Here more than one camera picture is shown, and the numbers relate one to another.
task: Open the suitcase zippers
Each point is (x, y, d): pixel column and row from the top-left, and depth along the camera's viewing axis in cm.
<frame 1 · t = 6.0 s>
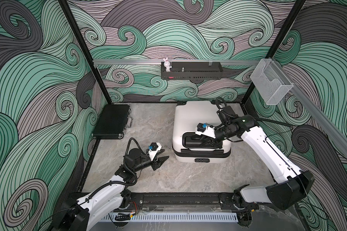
left hand: (166, 152, 77), fingers open
right hand: (201, 141, 71), fingers open
white hard-shell suitcase: (188, 147, 72), point 22 cm above the table
black flat case: (112, 122, 104), point 5 cm above the table

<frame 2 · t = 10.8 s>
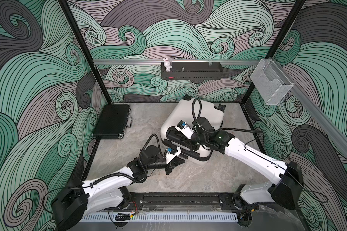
left hand: (184, 159, 70), fingers closed
right hand: (180, 138, 75), fingers closed
white hard-shell suitcase: (175, 111, 91), point 20 cm above the table
the other named things where they were.

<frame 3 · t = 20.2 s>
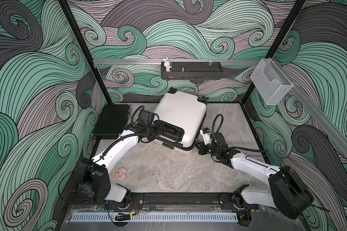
left hand: (164, 129, 82), fingers open
right hand: (194, 145, 86), fingers closed
white hard-shell suitcase: (184, 110, 92), point 20 cm above the table
the other named things where they were.

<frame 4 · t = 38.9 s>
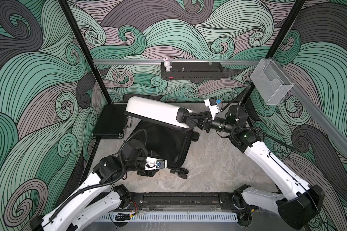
left hand: (157, 157, 68), fingers open
right hand: (190, 118, 64), fingers open
white hard-shell suitcase: (163, 136, 94), point 7 cm above the table
the other named things where they were.

